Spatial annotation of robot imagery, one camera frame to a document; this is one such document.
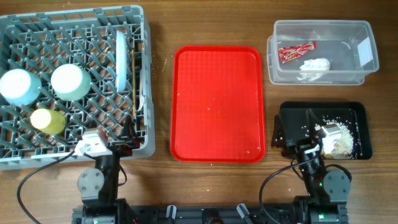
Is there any yellow plastic cup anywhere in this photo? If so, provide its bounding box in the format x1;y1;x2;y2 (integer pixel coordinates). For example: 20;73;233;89
30;109;66;135

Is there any wooden chopstick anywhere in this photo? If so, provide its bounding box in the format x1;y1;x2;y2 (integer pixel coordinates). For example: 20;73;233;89
131;49;136;117

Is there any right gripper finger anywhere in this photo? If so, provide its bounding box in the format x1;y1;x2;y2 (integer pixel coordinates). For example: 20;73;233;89
271;114;286;147
306;108;323;137

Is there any grey dishwasher rack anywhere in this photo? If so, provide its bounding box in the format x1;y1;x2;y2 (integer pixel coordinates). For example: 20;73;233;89
1;5;155;170

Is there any rice food waste pile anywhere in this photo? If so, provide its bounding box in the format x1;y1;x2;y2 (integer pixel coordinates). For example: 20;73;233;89
301;119;359;159

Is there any red plastic tray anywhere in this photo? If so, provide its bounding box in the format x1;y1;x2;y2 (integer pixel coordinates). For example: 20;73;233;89
170;45;266;164

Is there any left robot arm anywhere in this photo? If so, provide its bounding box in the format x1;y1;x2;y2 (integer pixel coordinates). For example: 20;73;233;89
72;115;139;224

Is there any white napkin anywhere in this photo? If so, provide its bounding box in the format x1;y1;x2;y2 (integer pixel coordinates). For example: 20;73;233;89
297;58;330;81

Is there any white plastic fork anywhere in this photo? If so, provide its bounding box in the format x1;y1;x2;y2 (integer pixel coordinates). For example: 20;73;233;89
137;68;146;112

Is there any small green bowl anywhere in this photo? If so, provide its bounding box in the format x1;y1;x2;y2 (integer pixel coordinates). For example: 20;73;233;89
1;69;42;106

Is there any black plastic tray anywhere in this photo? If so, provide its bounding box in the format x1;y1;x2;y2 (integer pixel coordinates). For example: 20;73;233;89
279;101;373;159

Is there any light blue plate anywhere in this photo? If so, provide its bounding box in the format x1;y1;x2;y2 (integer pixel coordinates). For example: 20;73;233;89
116;31;127;92

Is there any green bowl with food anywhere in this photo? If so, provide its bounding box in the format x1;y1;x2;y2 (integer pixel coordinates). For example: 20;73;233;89
50;64;91;101

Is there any clear plastic bin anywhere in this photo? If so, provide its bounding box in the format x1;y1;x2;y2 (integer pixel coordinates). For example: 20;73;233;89
267;20;379;85

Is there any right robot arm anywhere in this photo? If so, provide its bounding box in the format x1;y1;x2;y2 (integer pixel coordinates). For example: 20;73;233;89
271;109;352;223

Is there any red snack wrapper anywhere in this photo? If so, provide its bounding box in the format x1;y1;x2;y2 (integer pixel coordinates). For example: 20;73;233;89
277;40;317;63

